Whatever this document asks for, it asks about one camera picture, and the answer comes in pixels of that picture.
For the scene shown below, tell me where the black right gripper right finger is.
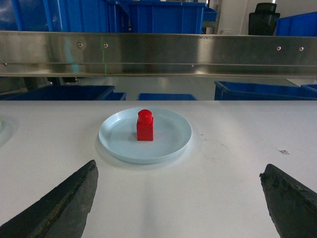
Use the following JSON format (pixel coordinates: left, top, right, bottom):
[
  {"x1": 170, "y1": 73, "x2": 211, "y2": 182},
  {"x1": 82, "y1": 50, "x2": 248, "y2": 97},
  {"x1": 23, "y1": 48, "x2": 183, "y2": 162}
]
[{"x1": 260, "y1": 164, "x2": 317, "y2": 238}]

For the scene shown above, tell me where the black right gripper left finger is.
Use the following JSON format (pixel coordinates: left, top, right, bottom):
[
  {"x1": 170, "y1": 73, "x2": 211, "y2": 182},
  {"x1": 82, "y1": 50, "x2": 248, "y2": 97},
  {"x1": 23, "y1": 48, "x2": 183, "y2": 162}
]
[{"x1": 0, "y1": 160, "x2": 99, "y2": 238}]

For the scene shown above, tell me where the red toy block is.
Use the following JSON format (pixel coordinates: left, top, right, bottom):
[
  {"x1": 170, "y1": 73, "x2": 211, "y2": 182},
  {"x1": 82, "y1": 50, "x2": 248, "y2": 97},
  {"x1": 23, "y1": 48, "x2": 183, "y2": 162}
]
[{"x1": 137, "y1": 109, "x2": 154, "y2": 141}]

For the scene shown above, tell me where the light blue plate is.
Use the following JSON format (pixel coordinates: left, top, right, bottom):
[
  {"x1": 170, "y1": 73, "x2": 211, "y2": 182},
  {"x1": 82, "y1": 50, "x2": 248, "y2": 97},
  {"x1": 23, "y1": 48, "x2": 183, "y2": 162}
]
[{"x1": 99, "y1": 107, "x2": 192, "y2": 164}]

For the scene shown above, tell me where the blue bin behind table left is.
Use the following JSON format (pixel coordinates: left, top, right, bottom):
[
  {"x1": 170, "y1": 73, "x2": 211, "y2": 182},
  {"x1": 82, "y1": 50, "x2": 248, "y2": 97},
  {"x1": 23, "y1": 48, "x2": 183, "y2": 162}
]
[{"x1": 0, "y1": 85, "x2": 118, "y2": 101}]

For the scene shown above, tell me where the blue bin behind table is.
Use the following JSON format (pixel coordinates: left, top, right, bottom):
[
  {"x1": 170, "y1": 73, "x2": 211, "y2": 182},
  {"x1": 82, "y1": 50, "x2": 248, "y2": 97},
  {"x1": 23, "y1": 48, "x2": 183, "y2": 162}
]
[
  {"x1": 214, "y1": 81, "x2": 317, "y2": 101},
  {"x1": 138, "y1": 93, "x2": 197, "y2": 101},
  {"x1": 0, "y1": 85, "x2": 118, "y2": 101}
]

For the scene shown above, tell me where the blue bin behind table right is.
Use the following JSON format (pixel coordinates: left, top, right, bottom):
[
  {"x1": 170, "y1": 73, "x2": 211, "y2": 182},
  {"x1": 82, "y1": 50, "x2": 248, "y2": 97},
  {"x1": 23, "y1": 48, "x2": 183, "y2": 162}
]
[{"x1": 214, "y1": 81, "x2": 317, "y2": 101}]

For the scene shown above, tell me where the blue bin behind table middle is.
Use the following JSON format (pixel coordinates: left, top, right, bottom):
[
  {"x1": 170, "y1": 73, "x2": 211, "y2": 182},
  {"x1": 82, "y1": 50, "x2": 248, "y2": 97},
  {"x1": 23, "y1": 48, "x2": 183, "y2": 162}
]
[{"x1": 138, "y1": 93, "x2": 197, "y2": 101}]

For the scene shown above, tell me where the black office chair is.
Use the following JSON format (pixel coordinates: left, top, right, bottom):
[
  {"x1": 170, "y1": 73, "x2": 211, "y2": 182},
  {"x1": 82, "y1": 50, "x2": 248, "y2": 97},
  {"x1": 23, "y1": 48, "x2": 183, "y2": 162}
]
[{"x1": 248, "y1": 2, "x2": 280, "y2": 36}]

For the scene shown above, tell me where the large blue crate on shelf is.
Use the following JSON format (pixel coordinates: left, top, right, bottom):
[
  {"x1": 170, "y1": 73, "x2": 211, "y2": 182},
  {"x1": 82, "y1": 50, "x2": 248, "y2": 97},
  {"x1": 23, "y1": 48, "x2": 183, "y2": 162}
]
[{"x1": 129, "y1": 0, "x2": 207, "y2": 34}]

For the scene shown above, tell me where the stainless steel rail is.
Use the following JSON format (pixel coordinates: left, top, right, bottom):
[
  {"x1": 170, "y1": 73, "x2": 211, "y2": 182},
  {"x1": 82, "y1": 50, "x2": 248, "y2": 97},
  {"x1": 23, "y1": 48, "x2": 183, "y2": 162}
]
[{"x1": 0, "y1": 31, "x2": 317, "y2": 78}]

